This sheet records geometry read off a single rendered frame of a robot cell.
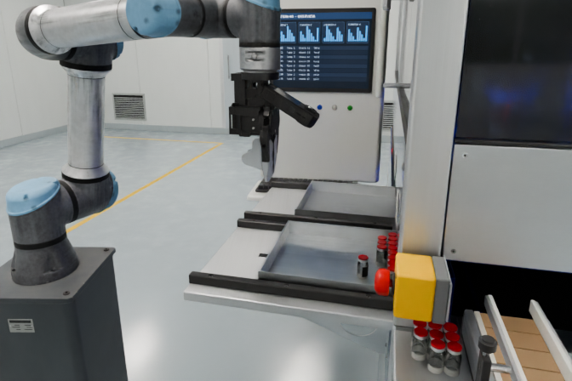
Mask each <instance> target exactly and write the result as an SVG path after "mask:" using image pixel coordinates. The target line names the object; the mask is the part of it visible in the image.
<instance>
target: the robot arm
mask: <svg viewBox="0 0 572 381"><path fill-rule="evenodd" d="M281 11H282V8H281V7H280V0H98V1H93V2H88V3H79V4H75V5H70V6H65V7H57V6H54V5H50V4H44V5H39V6H33V7H30V8H27V9H25V10H23V11H22V12H21V13H20V15H19V16H18V18H17V20H16V22H15V33H16V36H17V38H18V40H19V42H20V44H21V45H22V46H23V48H24V49H26V50H27V51H28V52H29V53H31V54H33V55H35V56H37V57H38V58H41V59H44V60H59V61H60V66H61V67H62V68H63V69H64V70H65V71H66V74H67V139H68V163H67V164H65V165H64V166H63V167H62V169H61V179H59V180H58V179H56V178H54V177H40V178H38V179H28V180H26V181H23V182H21V183H19V184H17V185H15V186H13V187H12V188H11V189H9V191H8V192H7V194H6V197H5V199H6V205H7V207H6V212H7V214H8V216H9V223H10V228H11V233H12V237H13V241H14V255H13V259H12V264H11V268H10V273H11V277H12V280H13V282H15V283H17V284H20V285H25V286H34V285H41V284H45V283H50V282H52V281H57V280H59V279H61V278H63V277H66V276H68V275H70V274H71V273H72V272H73V271H74V270H75V269H76V268H77V267H78V265H79V262H78V256H77V253H76V252H75V250H74V248H73V246H72V245H71V243H70V241H69V239H68V238H67V234H66V225H67V224H70V223H71V222H74V221H76V220H79V219H82V218H85V217H88V216H89V215H92V214H94V213H100V212H102V211H104V210H105V209H107V208H109V207H111V206H112V205H113V204H114V202H115V201H116V200H117V195H118V183H117V181H116V177H115V175H114V174H113V172H112V171H111V170H110V169H109V167H108V166H107V165H106V164H105V163H104V132H105V91H106V75H107V74H108V73H109V72H110V71H112V61H113V60H115V59H117V58H118V57H119V56H120V54H121V53H122V52H123V42H127V41H134V40H142V39H153V38H160V37H199V38H202V39H211V38H239V47H250V48H239V64H240V69H241V70H243V72H242V71H241V72H236V73H231V81H234V103H232V105H231V106H229V134H238V135H239V136H240V137H250V136H251V135H259V137H258V138H255V139H254V140H253V142H252V149H249V150H248V152H246V153H244V154H243V155H242V162H243V163H244V164H245V165H248V166H250V167H253V168H258V169H260V170H262V171H263V175H264V179H265V182H269V180H270V179H271V177H272V175H273V174H274V170H275V165H276V160H277V146H278V135H279V123H280V116H279V110H281V111H283V112H284V113H286V114H287V115H289V116H291V117H293V118H294V119H295V120H296V121H297V122H298V123H299V124H301V125H303V126H304V127H307V128H312V127H313V126H314V125H315V123H316V122H317V120H318V118H319V113H317V111H316V110H315V109H313V108H312V107H310V106H309V105H305V104H303V103H302V102H300V101H298V100H297V99H296V98H294V97H292V96H291V95H289V94H287V93H286V92H284V91H283V90H282V89H280V88H278V87H277V86H275V85H273V84H272V83H268V80H278V79H279V71H277V70H279V69H280V18H281ZM253 47H255V48H253ZM256 83H258V84H257V86H256Z"/></svg>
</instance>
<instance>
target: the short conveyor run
mask: <svg viewBox="0 0 572 381"><path fill-rule="evenodd" d="M484 306H485V309H486V311H487V313H488V314H484V313H480V312H479V311H474V313H473V310H465V312H464V313H463V319H462V325H461V332H460V339H461V340H462V343H463V347H464V351H465V354H466V360H467V364H468V367H469V371H470V375H471V379H472V381H572V359H571V357H570V356H569V353H568V352H567V350H566V349H565V347H564V346H563V343H562V341H561V340H560V338H559V336H558V335H557V333H556V331H555V330H554V328H553V326H552V324H551V323H550V321H549V320H548V319H547V318H546V315H545V313H544V312H543V310H542V308H541V307H540V305H539V303H538V302H537V301H534V300H530V306H529V313H530V314H531V315H532V317H533V320H530V319H523V318H517V317H510V316H501V315H500V313H499V311H498V309H497V306H496V304H495V301H494V299H493V296H492V295H485V298H484Z"/></svg>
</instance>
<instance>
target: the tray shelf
mask: <svg viewBox="0 0 572 381"><path fill-rule="evenodd" d="M305 191H306V190H299V189H288V188H277V187H272V188H271V189H270V190H269V191H268V192H267V193H266V194H265V196H264V197H263V198H262V199H261V200H260V202H259V203H258V204H257V205H256V206H255V208H254V209H253V210H252V211H256V212H265V213H283V214H293V215H295V208H296V206H297V205H298V203H299V201H300V199H301V198H302V196H303V195H304V193H305ZM281 232H282V231H276V230H260V229H251V228H243V227H237V229H236V230H235V231H234V232H233V233H232V235H231V236H230V237H229V238H228V239H227V241H226V242H225V243H224V244H223V245H222V247H221V248H220V249H219V250H218V252H217V253H216V254H215V255H214V256H213V258H212V259H211V260H210V261H209V262H208V263H207V264H206V265H205V266H204V267H203V269H202V270H201V271H200V272H205V273H211V274H218V275H225V276H237V277H244V278H251V279H258V271H259V269H260V267H261V266H262V264H263V262H264V261H265V259H266V258H265V257H258V256H259V255H260V253H265V254H268V253H269V252H270V251H271V249H272V247H273V245H274V243H275V242H276V240H277V239H278V237H279V235H280V233H281ZM184 300H188V301H194V302H200V303H206V304H217V305H223V306H229V307H235V308H241V309H247V310H258V311H264V312H270V313H276V314H282V315H287V316H298V317H305V318H311V319H317V320H322V321H333V322H339V323H345V324H351V325H357V326H363V327H374V328H380V329H386V330H392V327H393V313H392V312H393V310H380V309H374V308H368V307H361V306H355V305H349V304H337V303H330V302H323V301H317V300H311V299H299V298H293V297H286V296H280V295H274V294H267V293H256V292H249V291H243V290H237V289H230V288H223V287H211V286H205V285H199V284H192V283H190V284H189V286H188V287H187V288H186V289H185V291H184Z"/></svg>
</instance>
